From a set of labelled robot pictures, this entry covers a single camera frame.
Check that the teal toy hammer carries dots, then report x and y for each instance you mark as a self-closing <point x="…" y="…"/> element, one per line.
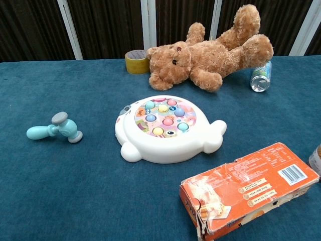
<point x="67" y="126"/>

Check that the white plastic button toy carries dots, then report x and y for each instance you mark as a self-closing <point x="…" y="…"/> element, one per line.
<point x="175" y="150"/>

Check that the yellow packing tape roll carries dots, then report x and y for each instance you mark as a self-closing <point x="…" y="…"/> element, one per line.
<point x="135" y="65"/>

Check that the brown teddy bear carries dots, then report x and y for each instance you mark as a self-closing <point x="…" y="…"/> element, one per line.
<point x="208" y="57"/>

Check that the light blue drink can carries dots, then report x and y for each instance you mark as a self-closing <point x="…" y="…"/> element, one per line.
<point x="260" y="80"/>

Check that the blue velvet table cloth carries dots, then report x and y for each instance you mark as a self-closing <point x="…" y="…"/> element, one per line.
<point x="75" y="188"/>

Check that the torn orange cardboard box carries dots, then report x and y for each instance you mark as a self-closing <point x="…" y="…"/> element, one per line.
<point x="250" y="190"/>

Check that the small round clear container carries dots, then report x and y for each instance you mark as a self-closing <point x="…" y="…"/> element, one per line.
<point x="316" y="160"/>

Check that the dark brown pleated curtain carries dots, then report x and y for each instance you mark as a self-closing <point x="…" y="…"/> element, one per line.
<point x="30" y="25"/>

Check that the white frame bar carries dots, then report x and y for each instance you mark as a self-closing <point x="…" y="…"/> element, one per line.
<point x="149" y="22"/>
<point x="70" y="30"/>
<point x="216" y="17"/>
<point x="304" y="27"/>

